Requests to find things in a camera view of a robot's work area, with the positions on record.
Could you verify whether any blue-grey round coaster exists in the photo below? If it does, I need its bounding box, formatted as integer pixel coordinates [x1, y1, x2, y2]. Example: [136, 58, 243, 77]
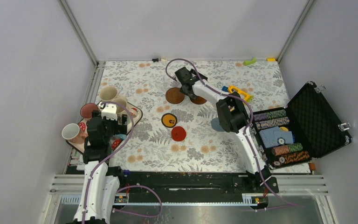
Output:
[211, 118, 225, 132]

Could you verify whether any yellow toy shape sorter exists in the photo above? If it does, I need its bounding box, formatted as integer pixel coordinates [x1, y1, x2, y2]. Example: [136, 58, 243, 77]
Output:
[221, 85, 254, 102]

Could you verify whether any black poker chip case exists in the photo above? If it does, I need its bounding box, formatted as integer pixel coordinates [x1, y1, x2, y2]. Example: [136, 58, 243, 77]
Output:
[253, 82, 352, 169]

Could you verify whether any cream mug far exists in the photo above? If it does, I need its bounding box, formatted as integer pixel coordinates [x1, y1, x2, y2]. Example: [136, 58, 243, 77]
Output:
[99, 86, 119, 102]

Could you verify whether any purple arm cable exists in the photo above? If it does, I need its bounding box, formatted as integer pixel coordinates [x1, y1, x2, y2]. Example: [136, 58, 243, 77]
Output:
[80, 101, 163, 224]
[165, 58, 305, 212]

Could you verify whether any red round coaster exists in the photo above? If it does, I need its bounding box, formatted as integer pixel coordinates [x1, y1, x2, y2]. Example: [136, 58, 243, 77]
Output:
[171, 126, 186, 141]

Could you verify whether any floral tablecloth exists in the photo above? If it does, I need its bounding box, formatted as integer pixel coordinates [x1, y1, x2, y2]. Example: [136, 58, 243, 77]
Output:
[99, 61, 289, 173]

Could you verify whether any pink mug dark rim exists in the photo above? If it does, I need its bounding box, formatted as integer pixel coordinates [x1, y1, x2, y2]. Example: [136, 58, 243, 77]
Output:
[80, 103, 99, 120]

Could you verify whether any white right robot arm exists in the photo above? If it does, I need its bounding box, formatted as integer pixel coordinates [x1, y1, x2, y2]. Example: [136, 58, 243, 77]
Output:
[175, 67, 278, 195]

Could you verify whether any brown wooden coaster top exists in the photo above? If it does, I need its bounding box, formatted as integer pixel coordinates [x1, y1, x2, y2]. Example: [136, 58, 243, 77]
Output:
[165, 87, 185, 104]

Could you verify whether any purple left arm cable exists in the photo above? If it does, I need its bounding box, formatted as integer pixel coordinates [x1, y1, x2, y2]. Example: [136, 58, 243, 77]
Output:
[80, 101, 163, 224]

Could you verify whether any green plastic block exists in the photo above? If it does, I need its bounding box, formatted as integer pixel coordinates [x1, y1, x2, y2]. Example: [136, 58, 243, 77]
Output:
[243, 57, 257, 66]

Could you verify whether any blue mug yellow inside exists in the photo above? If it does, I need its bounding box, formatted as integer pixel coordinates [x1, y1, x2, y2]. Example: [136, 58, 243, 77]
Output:
[115, 134, 127, 140]

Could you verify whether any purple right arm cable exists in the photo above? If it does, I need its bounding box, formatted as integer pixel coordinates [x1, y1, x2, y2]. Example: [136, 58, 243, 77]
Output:
[165, 58, 305, 212]

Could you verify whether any pink mug white inside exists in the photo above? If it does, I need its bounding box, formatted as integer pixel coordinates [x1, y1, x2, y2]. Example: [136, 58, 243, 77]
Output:
[62, 123, 87, 144]

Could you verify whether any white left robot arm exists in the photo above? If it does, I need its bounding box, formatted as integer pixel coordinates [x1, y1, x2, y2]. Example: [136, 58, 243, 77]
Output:
[72, 112, 134, 224]

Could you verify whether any cream mug with handle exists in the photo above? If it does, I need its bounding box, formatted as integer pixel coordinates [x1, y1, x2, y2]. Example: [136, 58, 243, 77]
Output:
[112, 96, 128, 114]

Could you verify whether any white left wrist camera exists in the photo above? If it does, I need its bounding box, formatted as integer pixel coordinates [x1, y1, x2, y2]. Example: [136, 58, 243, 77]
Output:
[100, 103, 117, 120]

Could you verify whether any yellow black-rimmed coaster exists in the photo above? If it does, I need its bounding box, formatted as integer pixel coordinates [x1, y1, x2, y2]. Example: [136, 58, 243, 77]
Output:
[161, 113, 178, 128]

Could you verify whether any brown wooden coaster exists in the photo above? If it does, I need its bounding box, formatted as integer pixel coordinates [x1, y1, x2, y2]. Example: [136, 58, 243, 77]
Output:
[165, 87, 185, 104]
[190, 96, 207, 105]

